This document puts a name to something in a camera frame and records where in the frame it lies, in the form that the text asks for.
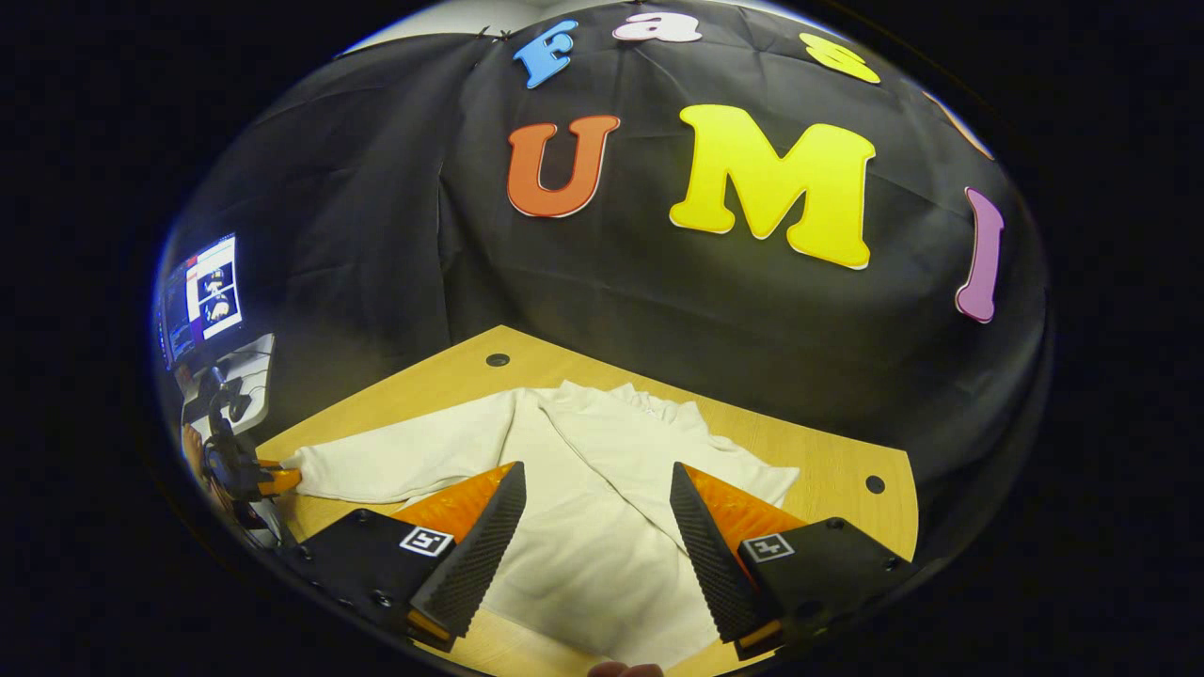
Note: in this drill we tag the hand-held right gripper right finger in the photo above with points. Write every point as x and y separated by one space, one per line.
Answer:
715 555

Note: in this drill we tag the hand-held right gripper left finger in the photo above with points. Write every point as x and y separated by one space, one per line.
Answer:
480 555

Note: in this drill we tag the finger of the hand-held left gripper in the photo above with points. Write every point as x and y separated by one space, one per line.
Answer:
280 480

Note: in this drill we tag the cream white long-sleeved garment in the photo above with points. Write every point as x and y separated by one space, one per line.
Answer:
583 527

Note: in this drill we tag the white desk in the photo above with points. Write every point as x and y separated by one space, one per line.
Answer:
254 362

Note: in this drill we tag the computer monitor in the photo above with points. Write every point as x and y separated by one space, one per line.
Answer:
212 296

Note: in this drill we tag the black backdrop cloth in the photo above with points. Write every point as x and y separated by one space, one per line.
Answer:
658 310

